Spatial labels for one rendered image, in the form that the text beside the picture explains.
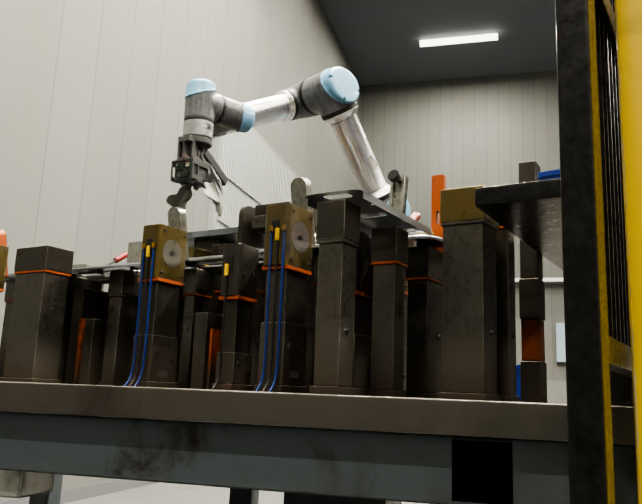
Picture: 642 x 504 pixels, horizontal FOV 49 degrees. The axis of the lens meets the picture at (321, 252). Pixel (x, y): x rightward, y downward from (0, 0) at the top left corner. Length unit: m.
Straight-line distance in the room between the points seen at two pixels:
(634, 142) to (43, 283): 1.39
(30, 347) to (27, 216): 2.59
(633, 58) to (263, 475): 0.64
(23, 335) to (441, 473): 1.22
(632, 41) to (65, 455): 0.86
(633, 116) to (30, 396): 0.81
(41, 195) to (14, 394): 3.48
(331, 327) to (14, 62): 3.27
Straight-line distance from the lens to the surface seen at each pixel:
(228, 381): 1.39
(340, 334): 1.03
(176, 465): 0.96
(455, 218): 1.23
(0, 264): 2.06
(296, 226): 1.31
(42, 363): 1.82
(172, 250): 1.56
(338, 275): 1.04
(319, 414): 0.85
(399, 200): 1.65
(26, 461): 1.08
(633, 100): 0.82
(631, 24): 0.86
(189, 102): 1.82
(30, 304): 1.84
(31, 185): 4.41
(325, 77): 2.11
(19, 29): 4.19
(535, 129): 12.71
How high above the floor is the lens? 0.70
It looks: 12 degrees up
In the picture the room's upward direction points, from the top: 2 degrees clockwise
